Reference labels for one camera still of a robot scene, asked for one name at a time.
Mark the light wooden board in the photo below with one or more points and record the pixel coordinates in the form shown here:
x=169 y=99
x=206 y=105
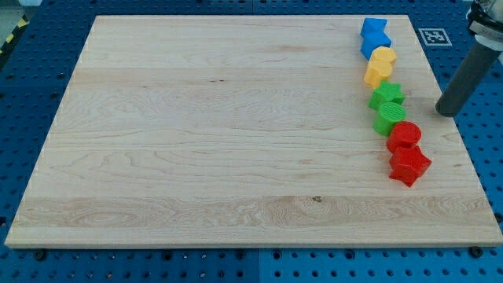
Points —
x=244 y=132

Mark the yellow heart block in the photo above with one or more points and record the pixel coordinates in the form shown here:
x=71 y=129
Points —
x=376 y=72

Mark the green cylinder block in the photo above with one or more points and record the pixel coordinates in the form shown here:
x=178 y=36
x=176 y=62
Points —
x=388 y=114

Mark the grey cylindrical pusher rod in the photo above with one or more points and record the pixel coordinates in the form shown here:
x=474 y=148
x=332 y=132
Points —
x=476 y=64

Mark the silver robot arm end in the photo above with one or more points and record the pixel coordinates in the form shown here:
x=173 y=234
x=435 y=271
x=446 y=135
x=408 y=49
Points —
x=485 y=22

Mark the white fiducial marker tag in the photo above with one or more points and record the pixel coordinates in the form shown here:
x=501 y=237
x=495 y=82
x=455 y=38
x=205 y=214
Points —
x=434 y=37

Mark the blue cube block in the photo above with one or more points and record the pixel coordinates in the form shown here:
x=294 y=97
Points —
x=373 y=40

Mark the red cylinder block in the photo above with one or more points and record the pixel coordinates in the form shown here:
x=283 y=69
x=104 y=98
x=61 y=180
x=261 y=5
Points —
x=404 y=134

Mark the red star block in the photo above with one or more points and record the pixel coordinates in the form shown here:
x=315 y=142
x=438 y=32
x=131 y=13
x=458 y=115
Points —
x=408 y=164

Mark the green star block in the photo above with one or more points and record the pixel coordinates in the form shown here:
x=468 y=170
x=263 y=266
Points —
x=386 y=92

